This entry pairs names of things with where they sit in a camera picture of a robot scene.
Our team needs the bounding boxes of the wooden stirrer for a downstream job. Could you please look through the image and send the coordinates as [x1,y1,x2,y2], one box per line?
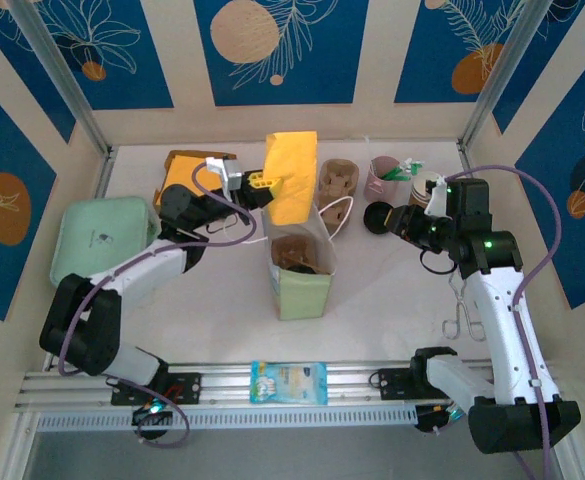
[276,252,332,275]

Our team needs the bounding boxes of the green and white paper bag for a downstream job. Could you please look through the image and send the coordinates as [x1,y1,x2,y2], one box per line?
[221,196,356,321]

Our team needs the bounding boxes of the yellow napkin stack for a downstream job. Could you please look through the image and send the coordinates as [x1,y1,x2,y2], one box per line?
[164,155,233,201]

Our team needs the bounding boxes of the cardboard napkin box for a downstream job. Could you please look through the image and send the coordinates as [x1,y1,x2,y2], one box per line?
[152,149,238,216]

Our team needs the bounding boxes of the brown paper cup stack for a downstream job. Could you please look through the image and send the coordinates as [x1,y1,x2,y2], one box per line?
[409,172,446,206]

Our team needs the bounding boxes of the pulp cup carrier stack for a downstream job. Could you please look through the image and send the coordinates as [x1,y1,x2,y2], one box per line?
[318,158,361,236]

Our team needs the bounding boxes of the mint green tray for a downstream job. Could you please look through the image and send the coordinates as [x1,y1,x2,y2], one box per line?
[49,195,161,289]

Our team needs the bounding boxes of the pink straw holder cup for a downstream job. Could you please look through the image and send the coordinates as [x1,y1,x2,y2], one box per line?
[363,155,402,199]

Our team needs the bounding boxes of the black lid stack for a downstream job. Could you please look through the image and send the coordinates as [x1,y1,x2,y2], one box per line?
[363,201,398,236]

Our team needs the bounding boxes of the metal tongs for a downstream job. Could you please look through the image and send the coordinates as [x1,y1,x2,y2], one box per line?
[441,272,488,342]

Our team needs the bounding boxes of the blue wet wipes packet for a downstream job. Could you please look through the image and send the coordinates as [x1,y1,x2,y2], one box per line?
[249,360,329,406]

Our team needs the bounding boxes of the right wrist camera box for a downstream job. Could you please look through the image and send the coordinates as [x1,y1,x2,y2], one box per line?
[424,175,451,216]

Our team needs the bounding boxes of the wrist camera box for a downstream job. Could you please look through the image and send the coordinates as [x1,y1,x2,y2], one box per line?
[424,175,451,216]
[205,157,243,194]

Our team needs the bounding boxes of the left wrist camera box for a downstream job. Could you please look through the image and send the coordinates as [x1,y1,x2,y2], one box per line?
[205,157,243,194]

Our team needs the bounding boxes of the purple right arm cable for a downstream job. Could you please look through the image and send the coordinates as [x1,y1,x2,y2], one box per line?
[416,164,561,480]

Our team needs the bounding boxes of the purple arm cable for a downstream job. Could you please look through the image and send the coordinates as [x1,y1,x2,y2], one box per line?
[56,162,258,448]
[416,164,561,480]

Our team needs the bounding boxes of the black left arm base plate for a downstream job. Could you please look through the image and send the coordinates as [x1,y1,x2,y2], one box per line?
[110,370,203,407]

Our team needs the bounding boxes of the aluminium mounting rail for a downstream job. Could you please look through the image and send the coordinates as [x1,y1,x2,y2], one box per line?
[14,359,568,409]

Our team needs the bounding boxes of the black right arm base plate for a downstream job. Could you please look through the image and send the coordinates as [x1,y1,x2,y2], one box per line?
[375,367,423,401]

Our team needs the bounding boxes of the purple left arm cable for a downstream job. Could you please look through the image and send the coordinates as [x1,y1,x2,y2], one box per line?
[56,162,258,448]

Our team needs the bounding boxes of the white slotted cable duct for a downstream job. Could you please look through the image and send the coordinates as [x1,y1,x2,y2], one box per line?
[36,404,418,432]

